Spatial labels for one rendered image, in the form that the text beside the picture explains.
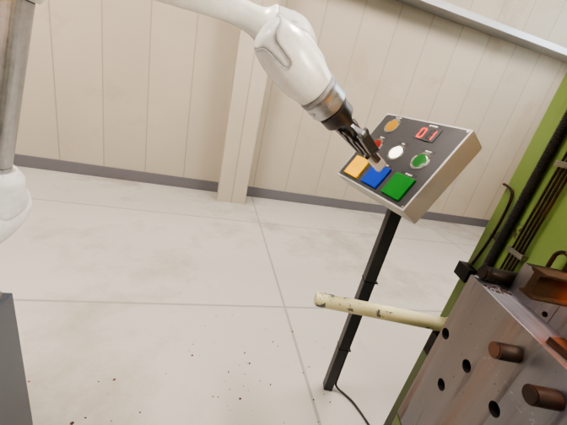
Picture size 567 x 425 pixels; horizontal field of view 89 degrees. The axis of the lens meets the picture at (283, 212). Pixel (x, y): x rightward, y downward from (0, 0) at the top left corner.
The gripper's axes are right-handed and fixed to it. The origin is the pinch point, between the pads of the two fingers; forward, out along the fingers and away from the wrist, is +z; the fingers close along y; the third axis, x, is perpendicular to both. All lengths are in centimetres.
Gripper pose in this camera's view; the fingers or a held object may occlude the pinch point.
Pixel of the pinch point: (375, 159)
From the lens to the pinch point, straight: 81.8
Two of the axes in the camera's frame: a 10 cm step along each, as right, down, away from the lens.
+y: 3.8, 4.2, -8.3
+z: 6.8, 4.9, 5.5
